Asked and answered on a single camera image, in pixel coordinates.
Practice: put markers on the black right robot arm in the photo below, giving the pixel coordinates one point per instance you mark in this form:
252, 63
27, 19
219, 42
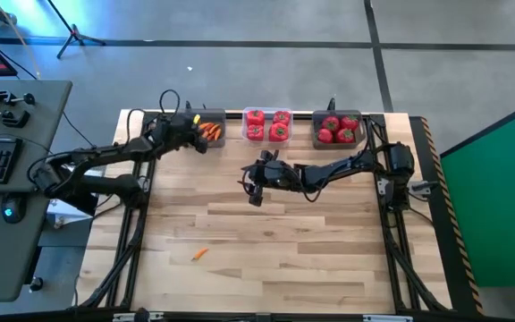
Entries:
342, 170

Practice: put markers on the black tripod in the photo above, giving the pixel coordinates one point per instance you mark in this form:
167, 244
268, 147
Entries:
75, 36

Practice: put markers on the green floor panel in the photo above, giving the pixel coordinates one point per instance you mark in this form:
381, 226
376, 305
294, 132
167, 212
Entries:
494, 201

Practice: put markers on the black computer mouse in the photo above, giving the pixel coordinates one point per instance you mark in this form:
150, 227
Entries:
14, 209

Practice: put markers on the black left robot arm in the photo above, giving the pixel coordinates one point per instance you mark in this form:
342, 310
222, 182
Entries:
105, 154

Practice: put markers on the small yellow chili pepper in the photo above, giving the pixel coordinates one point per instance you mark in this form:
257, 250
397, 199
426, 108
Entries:
196, 119

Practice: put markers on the black platform with hazard tape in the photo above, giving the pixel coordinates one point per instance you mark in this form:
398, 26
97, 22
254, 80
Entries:
432, 232

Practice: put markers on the red tomato with green leaves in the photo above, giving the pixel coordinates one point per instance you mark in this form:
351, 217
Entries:
344, 135
331, 123
350, 122
324, 135

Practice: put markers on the white paper sheet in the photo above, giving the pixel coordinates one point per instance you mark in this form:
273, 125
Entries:
65, 214

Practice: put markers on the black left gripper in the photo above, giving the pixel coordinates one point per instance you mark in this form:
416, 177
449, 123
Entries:
174, 130

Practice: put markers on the loose orange carrot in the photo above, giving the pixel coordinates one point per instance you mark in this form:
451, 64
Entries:
200, 254

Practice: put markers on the black round knob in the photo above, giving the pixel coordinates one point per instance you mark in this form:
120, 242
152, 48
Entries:
36, 284

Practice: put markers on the clear plastic bin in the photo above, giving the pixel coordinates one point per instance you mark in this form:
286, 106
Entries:
267, 110

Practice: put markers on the grey plastic bin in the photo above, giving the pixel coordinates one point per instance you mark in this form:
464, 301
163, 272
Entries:
318, 117
221, 114

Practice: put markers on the black desk clamp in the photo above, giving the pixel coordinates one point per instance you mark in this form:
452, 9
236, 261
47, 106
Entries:
5, 117
7, 97

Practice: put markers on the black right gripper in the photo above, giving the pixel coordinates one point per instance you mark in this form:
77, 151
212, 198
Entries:
280, 175

